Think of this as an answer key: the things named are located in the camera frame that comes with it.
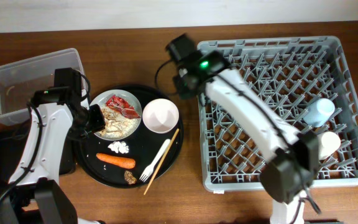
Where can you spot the black rectangular tray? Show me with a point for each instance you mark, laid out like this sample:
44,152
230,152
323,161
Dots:
12,143

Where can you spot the white plastic fork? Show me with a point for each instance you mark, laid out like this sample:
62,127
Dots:
149,170

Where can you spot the wooden chopstick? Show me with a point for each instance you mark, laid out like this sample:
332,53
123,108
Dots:
161,161

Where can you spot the white bowl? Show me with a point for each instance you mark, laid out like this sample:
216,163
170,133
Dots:
160,115

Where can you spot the brown food scrap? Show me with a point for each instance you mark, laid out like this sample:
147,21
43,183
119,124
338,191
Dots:
129,178

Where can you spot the crumpled white tissue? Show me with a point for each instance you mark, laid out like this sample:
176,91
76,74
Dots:
119,147

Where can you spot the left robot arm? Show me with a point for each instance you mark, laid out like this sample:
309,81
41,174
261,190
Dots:
61,112

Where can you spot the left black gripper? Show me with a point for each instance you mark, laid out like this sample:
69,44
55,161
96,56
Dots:
99,121

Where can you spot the red snack wrapper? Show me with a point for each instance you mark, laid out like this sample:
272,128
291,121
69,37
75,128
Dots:
121,106

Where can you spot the white label sticker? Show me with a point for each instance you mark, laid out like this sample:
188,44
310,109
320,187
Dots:
218,192

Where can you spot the light blue cup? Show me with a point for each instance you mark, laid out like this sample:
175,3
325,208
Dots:
319,112

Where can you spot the round black tray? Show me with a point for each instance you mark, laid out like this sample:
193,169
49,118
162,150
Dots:
143,147

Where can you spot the clear plastic bin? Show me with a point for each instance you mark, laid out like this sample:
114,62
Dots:
20,80

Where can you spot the grey dishwasher rack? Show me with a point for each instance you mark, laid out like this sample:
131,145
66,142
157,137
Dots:
288,74

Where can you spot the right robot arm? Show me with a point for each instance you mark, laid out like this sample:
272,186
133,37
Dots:
292,157

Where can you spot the cream white cup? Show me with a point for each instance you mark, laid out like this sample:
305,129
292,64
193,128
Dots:
329,142

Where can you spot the grey plate with food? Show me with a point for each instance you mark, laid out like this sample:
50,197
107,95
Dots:
117,127

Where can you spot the orange carrot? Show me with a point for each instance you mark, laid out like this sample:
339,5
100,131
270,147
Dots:
122,162

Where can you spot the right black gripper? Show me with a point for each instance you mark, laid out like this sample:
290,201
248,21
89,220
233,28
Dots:
183,91

